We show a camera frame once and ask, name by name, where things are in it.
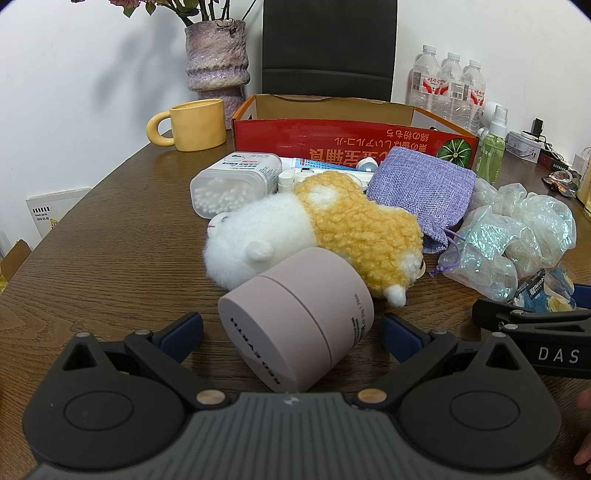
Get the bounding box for cotton swab box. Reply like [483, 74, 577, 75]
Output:
[189, 151, 283, 219]

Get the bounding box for brown cardboard box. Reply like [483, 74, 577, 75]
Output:
[0, 239, 33, 283]

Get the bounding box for crumpled snack wrapper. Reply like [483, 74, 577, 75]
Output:
[542, 170, 580, 195]

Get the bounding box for dark flat box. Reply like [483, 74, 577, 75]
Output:
[538, 152, 573, 171]

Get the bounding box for white and yellow plush toy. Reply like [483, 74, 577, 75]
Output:
[202, 170, 428, 306]

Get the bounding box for pink cosmetic jar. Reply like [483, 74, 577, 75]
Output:
[218, 247, 372, 394]

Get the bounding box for yellow mug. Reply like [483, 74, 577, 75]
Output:
[147, 98, 228, 152]

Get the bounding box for white round device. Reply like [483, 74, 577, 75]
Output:
[480, 100, 509, 127]

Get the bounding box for purple drawstring pouch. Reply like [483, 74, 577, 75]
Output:
[367, 147, 476, 278]

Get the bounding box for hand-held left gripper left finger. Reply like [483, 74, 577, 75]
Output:
[60, 312, 232, 411]

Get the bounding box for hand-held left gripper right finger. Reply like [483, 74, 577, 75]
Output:
[353, 312, 532, 411]

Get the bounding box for clear water bottle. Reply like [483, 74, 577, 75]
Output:
[436, 52, 466, 123]
[462, 59, 488, 133]
[409, 45, 441, 112]

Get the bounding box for green spray bottle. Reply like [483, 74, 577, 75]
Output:
[475, 105, 509, 184]

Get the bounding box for blue and white toothpaste tube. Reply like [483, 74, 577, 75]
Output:
[281, 157, 370, 174]

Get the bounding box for blue packet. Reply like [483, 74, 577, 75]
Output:
[515, 268, 578, 312]

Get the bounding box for person's right hand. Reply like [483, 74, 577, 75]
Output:
[574, 388, 591, 467]

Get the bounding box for purple ceramic vase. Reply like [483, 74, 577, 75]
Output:
[185, 19, 252, 118]

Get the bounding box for iridescent plastic bag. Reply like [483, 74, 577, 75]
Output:
[438, 178, 578, 303]

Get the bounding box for black paper bag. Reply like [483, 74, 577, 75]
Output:
[262, 0, 399, 103]

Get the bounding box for white plastic gadget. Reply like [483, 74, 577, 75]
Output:
[277, 170, 375, 192]

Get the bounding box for white paper box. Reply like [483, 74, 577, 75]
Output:
[26, 187, 93, 241]

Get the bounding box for red cardboard box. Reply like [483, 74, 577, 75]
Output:
[231, 93, 478, 172]

